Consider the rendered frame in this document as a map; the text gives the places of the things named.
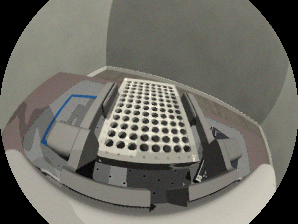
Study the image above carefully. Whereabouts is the blue tape outline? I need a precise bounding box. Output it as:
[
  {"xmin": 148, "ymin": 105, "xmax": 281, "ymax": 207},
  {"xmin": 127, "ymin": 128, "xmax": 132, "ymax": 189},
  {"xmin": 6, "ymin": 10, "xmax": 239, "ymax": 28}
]
[{"xmin": 41, "ymin": 95, "xmax": 97, "ymax": 148}]

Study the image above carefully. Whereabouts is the white well plate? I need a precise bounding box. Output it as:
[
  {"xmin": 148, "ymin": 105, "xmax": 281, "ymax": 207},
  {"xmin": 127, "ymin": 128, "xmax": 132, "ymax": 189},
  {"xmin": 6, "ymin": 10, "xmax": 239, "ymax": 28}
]
[{"xmin": 96, "ymin": 79, "xmax": 200, "ymax": 171}]

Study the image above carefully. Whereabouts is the grey perforated base plate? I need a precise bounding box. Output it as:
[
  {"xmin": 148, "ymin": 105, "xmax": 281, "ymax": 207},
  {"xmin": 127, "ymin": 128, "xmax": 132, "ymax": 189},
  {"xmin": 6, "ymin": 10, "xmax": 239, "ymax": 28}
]
[{"xmin": 21, "ymin": 79, "xmax": 250, "ymax": 204}]

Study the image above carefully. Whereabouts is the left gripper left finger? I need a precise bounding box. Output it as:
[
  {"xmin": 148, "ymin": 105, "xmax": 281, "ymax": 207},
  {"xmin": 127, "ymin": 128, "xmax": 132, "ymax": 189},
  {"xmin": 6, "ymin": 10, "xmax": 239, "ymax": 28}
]
[{"xmin": 47, "ymin": 83, "xmax": 150, "ymax": 213}]

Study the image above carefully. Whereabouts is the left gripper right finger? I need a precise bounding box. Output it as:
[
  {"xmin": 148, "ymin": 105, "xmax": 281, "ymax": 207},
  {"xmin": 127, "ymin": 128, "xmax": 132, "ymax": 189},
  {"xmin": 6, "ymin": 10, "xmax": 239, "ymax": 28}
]
[{"xmin": 166, "ymin": 92, "xmax": 242, "ymax": 206}]

